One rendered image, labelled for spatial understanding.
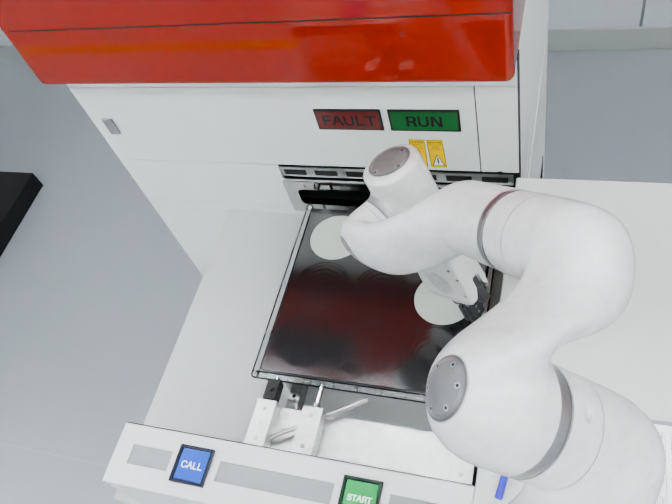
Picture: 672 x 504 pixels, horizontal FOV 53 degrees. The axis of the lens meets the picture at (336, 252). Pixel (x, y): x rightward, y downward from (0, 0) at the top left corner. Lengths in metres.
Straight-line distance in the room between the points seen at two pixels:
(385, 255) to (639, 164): 1.77
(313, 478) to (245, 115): 0.63
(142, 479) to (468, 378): 0.69
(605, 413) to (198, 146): 0.98
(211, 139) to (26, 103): 2.47
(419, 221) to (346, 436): 0.42
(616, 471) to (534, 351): 0.13
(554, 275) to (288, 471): 0.56
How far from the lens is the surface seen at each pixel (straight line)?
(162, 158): 1.44
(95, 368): 2.51
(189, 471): 1.07
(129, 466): 1.13
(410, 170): 0.90
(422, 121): 1.14
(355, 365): 1.13
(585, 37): 2.90
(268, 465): 1.03
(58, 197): 3.12
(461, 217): 0.75
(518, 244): 0.66
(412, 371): 1.10
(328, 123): 1.19
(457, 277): 1.00
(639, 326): 1.07
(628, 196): 1.20
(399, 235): 0.83
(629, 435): 0.61
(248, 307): 1.34
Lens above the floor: 1.89
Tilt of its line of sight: 53 degrees down
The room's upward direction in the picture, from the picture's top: 22 degrees counter-clockwise
